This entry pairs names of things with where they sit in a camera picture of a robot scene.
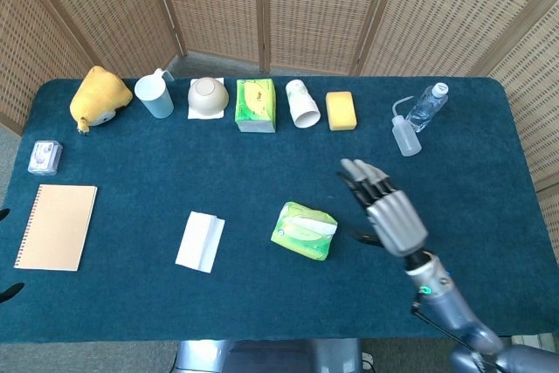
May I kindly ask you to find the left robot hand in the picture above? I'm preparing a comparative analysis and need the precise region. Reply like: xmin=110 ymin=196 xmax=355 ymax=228
xmin=0 ymin=209 xmax=25 ymax=303

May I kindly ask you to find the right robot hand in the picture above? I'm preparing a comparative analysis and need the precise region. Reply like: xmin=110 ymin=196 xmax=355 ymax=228
xmin=335 ymin=157 xmax=430 ymax=259

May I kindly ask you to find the white paper napkin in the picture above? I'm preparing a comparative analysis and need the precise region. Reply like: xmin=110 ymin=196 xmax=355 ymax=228
xmin=175 ymin=211 xmax=226 ymax=274

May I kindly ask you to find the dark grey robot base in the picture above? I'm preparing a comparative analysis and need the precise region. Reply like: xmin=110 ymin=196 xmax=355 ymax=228
xmin=174 ymin=337 xmax=363 ymax=373

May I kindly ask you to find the green soft tissue pack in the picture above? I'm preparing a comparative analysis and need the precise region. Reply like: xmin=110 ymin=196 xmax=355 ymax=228
xmin=270 ymin=201 xmax=339 ymax=262

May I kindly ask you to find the green tissue box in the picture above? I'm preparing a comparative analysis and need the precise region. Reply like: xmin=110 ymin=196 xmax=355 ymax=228
xmin=234 ymin=78 xmax=278 ymax=134

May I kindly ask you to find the brown spiral notebook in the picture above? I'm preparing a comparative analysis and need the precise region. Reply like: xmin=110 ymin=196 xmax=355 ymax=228
xmin=13 ymin=183 xmax=99 ymax=273

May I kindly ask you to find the translucent squeeze wash bottle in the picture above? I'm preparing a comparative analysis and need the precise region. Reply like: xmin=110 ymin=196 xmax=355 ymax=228
xmin=391 ymin=95 xmax=423 ymax=157

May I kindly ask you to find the clear plastic water bottle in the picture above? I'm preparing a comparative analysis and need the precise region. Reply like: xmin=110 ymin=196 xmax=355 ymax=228
xmin=404 ymin=82 xmax=451 ymax=134

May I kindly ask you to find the yellow green sponge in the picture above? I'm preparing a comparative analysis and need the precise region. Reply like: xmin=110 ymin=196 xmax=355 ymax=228
xmin=325 ymin=91 xmax=358 ymax=132

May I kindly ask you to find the clear plastic clip box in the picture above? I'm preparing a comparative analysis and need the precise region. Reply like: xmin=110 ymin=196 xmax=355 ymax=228
xmin=27 ymin=140 xmax=64 ymax=176

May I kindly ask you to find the white paper cup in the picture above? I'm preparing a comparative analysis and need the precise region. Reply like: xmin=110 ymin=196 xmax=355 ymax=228
xmin=285 ymin=79 xmax=322 ymax=129

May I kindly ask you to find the teal table cloth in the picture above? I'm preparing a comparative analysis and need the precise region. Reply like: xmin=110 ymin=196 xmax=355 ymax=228
xmin=0 ymin=77 xmax=549 ymax=343

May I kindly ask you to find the yellow plush toy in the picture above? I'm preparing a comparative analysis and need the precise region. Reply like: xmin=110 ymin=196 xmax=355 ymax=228
xmin=69 ymin=66 xmax=134 ymax=134

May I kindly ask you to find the beige upturned bowl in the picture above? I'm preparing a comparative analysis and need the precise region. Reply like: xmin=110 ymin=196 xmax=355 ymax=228
xmin=187 ymin=77 xmax=226 ymax=121
xmin=188 ymin=76 xmax=230 ymax=115

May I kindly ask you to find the light blue plastic mug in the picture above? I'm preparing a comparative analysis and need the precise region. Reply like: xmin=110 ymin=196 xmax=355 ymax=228
xmin=134 ymin=67 xmax=176 ymax=120

